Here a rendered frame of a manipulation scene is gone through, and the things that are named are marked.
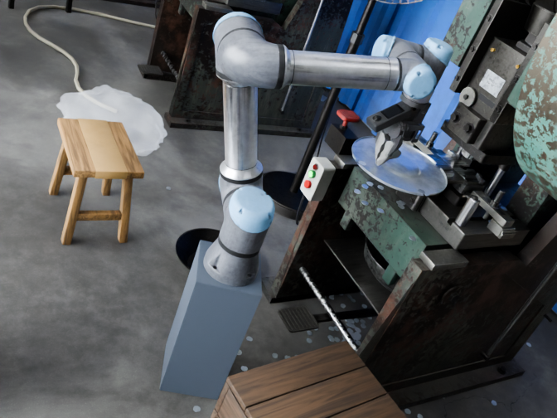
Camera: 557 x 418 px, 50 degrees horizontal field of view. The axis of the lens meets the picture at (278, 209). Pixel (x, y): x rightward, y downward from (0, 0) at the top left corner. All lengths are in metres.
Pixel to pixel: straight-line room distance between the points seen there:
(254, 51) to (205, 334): 0.80
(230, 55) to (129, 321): 1.05
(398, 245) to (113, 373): 0.93
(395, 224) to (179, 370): 0.77
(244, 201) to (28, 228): 1.05
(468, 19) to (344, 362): 1.01
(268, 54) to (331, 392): 0.85
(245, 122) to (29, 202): 1.18
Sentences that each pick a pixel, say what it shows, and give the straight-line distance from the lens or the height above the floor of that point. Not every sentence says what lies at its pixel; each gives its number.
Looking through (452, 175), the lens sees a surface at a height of 0.78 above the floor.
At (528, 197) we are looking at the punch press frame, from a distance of 2.01.
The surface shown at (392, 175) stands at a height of 0.78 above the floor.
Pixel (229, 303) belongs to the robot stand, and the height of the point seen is 0.40.
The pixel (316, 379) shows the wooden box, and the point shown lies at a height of 0.35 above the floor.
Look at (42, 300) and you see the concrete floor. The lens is 2.06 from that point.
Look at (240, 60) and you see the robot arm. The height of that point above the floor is 1.03.
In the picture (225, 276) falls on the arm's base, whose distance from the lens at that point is 1.56.
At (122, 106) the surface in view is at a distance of 2.81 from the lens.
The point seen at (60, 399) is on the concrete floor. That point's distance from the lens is 1.82.
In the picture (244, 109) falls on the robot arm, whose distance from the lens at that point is 1.47.
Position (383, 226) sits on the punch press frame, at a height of 0.57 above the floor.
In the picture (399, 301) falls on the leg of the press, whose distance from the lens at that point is 1.73.
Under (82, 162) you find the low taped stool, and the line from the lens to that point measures 2.11.
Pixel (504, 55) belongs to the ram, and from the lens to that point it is 1.78.
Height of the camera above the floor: 1.48
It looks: 32 degrees down
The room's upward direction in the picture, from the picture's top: 22 degrees clockwise
